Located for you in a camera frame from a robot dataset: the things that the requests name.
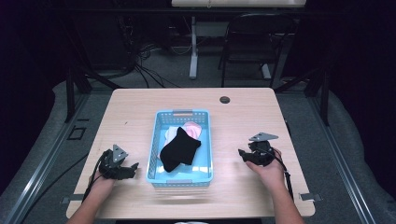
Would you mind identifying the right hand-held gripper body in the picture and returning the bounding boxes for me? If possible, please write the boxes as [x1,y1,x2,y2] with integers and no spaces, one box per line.
[243,132,279,167]

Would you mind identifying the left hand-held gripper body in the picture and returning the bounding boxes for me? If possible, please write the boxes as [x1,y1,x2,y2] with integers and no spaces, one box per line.
[98,144,134,181]

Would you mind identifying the black sock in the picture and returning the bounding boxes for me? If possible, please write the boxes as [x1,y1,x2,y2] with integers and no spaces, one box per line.
[159,126,202,174]

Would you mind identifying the blue plastic basket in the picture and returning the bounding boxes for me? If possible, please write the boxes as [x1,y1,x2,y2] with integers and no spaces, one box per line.
[146,108,215,189]

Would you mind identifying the person's left hand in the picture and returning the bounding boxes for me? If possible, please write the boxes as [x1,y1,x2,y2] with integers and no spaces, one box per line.
[89,171,117,194]

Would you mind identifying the person's right hand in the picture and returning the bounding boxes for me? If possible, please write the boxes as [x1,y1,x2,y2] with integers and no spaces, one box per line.
[246,147,287,189]

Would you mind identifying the white sock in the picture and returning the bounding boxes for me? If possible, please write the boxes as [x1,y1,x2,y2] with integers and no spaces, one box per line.
[163,125,181,147]

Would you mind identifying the pink sock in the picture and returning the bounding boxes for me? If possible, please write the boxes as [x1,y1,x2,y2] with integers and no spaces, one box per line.
[181,120,203,140]

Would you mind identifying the black metal stand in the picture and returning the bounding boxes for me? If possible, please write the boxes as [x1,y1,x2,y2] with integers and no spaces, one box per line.
[61,18,122,123]
[274,40,332,127]

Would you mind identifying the black folding chair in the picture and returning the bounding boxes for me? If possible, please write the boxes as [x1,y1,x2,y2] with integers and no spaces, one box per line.
[218,12,295,89]

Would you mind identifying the white desk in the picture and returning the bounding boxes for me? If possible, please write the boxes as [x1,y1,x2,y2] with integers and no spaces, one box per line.
[171,0,307,80]

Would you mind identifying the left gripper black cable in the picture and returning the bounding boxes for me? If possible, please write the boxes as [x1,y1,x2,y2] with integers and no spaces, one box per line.
[81,149,112,203]

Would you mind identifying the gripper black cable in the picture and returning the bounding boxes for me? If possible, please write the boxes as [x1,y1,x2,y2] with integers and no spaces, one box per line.
[81,149,112,203]
[260,147,295,202]

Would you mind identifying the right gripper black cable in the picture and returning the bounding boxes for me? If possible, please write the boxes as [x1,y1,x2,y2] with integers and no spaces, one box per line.
[260,147,295,202]

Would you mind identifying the grey metal bracket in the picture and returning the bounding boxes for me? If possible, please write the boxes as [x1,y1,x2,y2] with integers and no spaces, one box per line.
[61,193,86,205]
[298,191,323,202]

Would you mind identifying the bundle of floor cables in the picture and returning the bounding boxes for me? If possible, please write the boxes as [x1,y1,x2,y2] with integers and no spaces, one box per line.
[118,18,194,90]

